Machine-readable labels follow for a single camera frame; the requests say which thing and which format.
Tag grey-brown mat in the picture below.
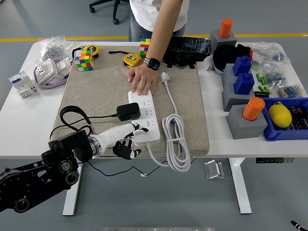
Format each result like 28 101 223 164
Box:
49 45 210 158

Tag clear bag of metal nuts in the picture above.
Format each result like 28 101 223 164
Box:
38 35 73 62

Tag clear bag with white parts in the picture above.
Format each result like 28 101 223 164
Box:
250 42 293 64

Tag black office chair base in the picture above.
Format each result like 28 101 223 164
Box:
89 0 130 25

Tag white circuit breaker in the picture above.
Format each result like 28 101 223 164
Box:
8 70 39 99

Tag purple tray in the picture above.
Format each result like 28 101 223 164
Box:
33 57 72 90

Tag white wall socket panel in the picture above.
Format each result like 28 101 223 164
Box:
35 57 58 85

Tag black power adapter plug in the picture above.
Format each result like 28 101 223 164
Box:
116 102 141 122

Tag yellow tape measure with strap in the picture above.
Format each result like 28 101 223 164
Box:
108 50 142 70

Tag black smartwatch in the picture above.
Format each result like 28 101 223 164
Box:
143 57 161 71

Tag blue plastic bin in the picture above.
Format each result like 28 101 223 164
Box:
261 97 308 142

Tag black table control panel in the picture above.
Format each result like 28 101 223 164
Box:
256 157 295 164

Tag white table leg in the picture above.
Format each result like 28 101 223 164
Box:
62 158 84 216
228 158 253 215

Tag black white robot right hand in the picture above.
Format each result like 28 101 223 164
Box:
290 220 308 231

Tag clear bag of taped resistors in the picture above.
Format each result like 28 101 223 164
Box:
276 83 306 99

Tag grey stepped block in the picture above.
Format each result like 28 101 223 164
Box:
221 63 257 112

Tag white wall switch panel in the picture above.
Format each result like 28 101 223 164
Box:
55 57 72 77

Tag orange cylinder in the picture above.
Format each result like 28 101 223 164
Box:
242 97 266 121
218 18 233 39

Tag white power strip cord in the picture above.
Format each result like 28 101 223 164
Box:
146 72 192 172

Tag tall multicolour puzzle cube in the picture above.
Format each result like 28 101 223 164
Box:
140 38 152 58

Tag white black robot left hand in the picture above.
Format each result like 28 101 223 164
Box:
95 123 150 160

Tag blue block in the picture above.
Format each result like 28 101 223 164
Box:
232 55 252 77
234 72 255 95

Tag clear bag of blue resistors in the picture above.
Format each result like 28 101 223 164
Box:
263 61 293 86

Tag thin black adapter cord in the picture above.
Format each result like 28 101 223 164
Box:
49 113 203 178

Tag green-faced puzzle cube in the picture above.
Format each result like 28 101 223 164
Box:
74 49 94 72

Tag person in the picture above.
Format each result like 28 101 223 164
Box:
128 0 191 43

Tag person's left hand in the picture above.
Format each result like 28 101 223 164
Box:
127 64 159 96

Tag yellow lemon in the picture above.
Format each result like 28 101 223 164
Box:
268 103 293 128

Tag black cloth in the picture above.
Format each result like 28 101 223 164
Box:
213 43 252 73

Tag black foil-wrapped device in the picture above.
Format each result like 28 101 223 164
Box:
162 36 212 69

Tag light blue bowl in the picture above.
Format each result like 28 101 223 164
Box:
211 54 226 76

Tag black electronic parts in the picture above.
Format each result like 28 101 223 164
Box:
288 105 308 130

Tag white power strip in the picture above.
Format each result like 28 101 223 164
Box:
127 90 161 147

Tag yellow black round tape measure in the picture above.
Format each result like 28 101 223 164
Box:
71 44 101 64

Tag silver metal bracket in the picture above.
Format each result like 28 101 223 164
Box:
204 159 226 180

